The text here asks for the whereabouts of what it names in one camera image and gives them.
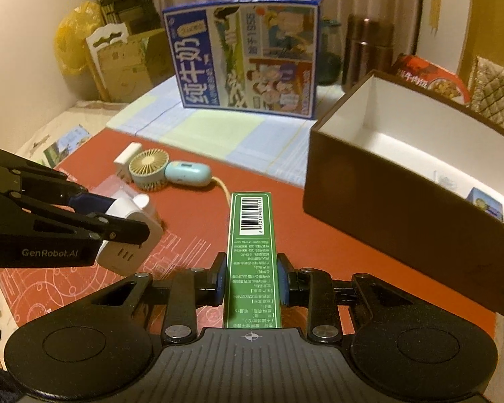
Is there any dark glass jar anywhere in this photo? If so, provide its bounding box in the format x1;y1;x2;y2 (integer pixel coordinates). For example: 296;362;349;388
317;17;343;85

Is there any brown cardboard storage box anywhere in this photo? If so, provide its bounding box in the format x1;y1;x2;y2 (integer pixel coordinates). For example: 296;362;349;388
303;71;504;319

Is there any yellow plastic bag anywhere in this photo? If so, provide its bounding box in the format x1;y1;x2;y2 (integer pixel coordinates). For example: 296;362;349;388
54;1;106;78

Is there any black folding rack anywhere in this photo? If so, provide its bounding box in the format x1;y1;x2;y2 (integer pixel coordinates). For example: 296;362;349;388
88;0;162;36

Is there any white power adapter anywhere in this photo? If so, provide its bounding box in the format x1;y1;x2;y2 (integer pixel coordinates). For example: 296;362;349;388
96;193;164;275

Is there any printed white bedsheet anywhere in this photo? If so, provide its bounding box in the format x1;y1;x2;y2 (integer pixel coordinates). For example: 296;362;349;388
14;101;122;169

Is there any blue checked tablecloth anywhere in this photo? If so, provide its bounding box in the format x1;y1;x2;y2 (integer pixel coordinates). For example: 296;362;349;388
106;76;345;187

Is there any white cube charger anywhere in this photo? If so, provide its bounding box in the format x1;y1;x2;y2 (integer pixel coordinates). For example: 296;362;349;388
113;143;142;183

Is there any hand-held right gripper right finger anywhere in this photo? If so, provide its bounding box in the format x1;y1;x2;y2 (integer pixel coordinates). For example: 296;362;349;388
277;253;416;343

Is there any red printed cardboard sheet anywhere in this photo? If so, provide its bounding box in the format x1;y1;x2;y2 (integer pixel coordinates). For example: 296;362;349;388
0;128;498;343

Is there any brown metal thermos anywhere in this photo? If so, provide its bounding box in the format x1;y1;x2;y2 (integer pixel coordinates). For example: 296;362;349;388
342;13;395;93

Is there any clear plastic box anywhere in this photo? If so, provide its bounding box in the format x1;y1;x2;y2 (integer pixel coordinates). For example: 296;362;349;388
90;174;129;200

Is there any chair with quilted cover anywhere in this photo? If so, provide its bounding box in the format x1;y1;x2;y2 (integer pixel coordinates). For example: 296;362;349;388
466;55;504;143

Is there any blue illustrated milk carton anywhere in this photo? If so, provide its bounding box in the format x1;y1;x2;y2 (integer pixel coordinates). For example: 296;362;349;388
163;0;323;119

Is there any green carton box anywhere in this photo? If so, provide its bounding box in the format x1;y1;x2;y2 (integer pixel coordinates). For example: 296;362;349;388
223;192;283;330

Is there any red instant noodle bowl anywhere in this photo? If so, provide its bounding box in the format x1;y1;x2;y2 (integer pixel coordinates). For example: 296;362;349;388
392;53;473;105

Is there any cardboard box with white handle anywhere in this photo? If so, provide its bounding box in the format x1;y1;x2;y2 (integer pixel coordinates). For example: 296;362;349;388
85;23;179;103

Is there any teal handheld fan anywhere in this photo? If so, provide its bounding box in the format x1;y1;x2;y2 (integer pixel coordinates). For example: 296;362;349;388
128;148;232;210

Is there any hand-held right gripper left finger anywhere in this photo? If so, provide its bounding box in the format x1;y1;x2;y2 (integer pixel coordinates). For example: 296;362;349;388
88;253;228;345

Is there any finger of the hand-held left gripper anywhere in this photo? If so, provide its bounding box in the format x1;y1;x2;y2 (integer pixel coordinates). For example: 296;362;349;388
0;190;151;246
0;147;115;216

